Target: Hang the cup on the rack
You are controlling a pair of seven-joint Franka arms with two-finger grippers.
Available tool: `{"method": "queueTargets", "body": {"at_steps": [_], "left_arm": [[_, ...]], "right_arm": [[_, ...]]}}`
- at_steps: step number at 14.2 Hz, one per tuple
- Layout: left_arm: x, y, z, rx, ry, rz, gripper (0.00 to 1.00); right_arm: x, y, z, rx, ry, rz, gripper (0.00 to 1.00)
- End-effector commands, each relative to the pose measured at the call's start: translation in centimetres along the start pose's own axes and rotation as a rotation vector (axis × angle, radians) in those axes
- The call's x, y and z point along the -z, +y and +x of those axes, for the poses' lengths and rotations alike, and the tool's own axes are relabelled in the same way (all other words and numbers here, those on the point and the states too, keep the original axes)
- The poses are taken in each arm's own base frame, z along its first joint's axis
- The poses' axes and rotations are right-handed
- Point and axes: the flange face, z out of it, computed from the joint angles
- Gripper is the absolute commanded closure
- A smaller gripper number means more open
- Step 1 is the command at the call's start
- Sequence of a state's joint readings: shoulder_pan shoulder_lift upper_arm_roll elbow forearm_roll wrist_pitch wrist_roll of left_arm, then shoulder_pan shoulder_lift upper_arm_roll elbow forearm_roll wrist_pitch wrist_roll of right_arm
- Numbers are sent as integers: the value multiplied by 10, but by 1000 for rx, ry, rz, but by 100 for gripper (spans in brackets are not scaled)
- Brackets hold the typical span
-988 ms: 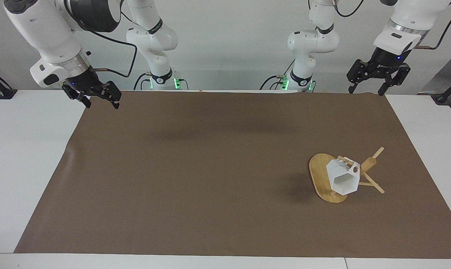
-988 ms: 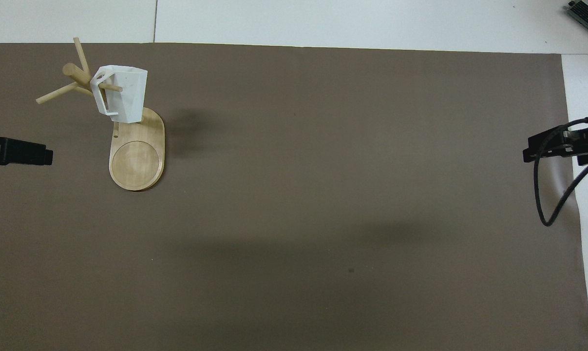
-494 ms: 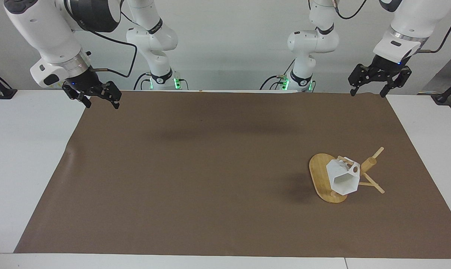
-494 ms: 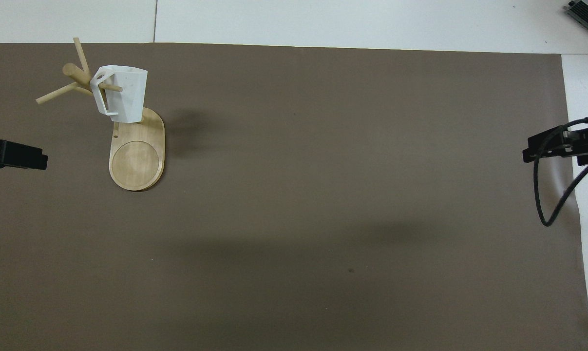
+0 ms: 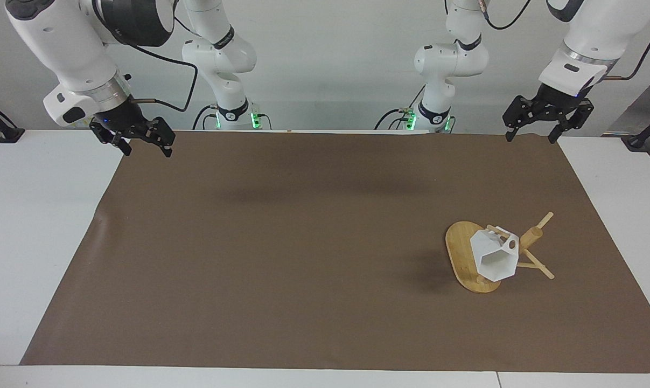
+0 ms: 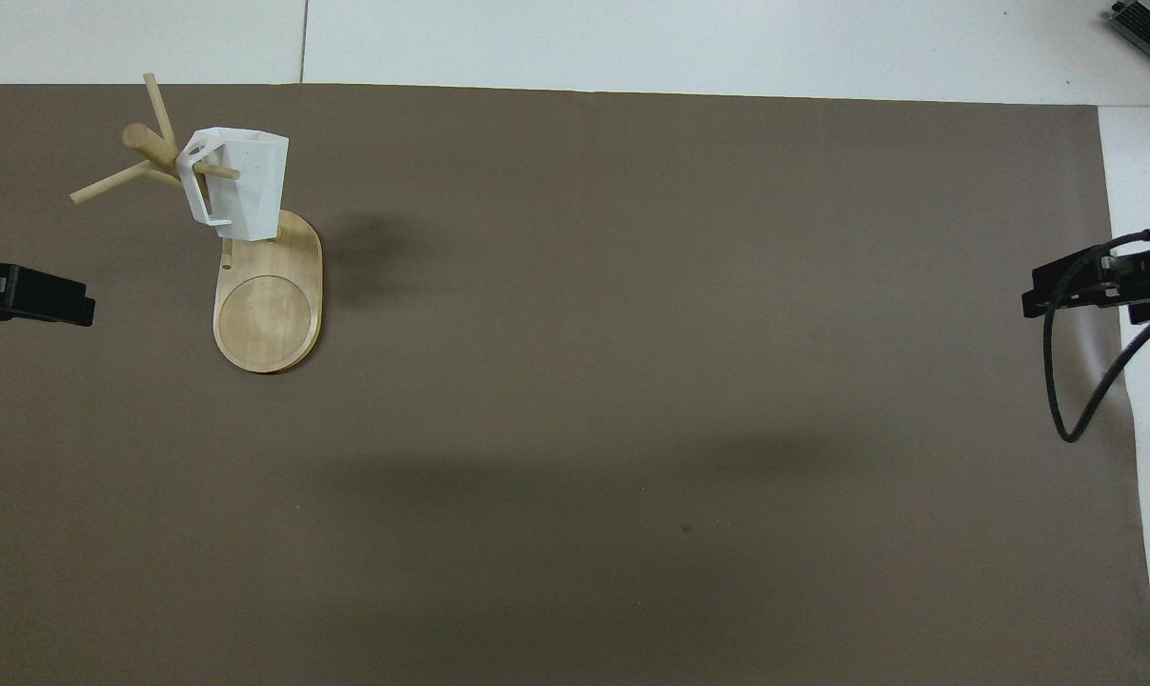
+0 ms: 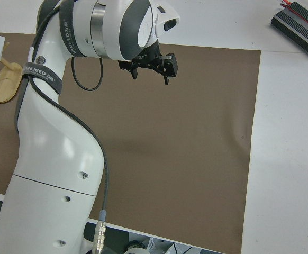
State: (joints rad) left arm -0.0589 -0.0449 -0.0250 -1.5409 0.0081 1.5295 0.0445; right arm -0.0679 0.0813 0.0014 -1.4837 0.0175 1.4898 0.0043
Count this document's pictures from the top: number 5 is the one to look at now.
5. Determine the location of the wooden cup rack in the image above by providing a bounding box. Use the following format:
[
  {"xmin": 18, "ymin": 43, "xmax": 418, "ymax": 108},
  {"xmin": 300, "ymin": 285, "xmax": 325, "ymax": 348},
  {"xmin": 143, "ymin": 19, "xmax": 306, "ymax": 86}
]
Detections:
[{"xmin": 445, "ymin": 211, "xmax": 556, "ymax": 294}]

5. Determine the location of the white faceted cup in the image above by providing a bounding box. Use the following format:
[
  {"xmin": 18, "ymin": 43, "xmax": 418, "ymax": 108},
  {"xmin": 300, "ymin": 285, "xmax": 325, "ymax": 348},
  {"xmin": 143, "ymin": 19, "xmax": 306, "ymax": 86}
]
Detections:
[{"xmin": 470, "ymin": 225, "xmax": 520, "ymax": 283}]

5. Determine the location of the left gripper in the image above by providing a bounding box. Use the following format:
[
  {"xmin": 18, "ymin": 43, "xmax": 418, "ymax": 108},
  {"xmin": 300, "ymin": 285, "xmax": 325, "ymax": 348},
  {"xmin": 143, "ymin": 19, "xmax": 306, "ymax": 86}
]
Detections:
[{"xmin": 503, "ymin": 83, "xmax": 595, "ymax": 144}]

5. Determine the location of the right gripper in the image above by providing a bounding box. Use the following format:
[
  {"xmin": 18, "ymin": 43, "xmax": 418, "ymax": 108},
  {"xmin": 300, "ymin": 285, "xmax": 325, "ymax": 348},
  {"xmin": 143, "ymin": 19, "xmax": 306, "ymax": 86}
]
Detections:
[{"xmin": 89, "ymin": 100, "xmax": 176, "ymax": 158}]

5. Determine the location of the black stand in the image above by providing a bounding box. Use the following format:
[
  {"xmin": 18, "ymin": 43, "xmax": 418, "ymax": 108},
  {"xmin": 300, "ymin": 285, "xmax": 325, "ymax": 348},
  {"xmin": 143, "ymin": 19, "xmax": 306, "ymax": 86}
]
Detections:
[
  {"xmin": 623, "ymin": 107, "xmax": 650, "ymax": 152},
  {"xmin": 0, "ymin": 96, "xmax": 25, "ymax": 144}
]

